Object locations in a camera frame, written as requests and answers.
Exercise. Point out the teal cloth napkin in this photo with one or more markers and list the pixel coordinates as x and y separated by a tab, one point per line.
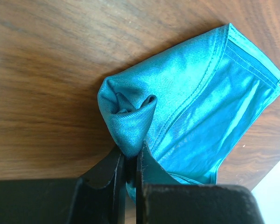
191	103

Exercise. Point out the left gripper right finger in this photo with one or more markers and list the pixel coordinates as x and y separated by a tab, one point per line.
160	199

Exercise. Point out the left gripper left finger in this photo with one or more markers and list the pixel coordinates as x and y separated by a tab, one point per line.
96	197

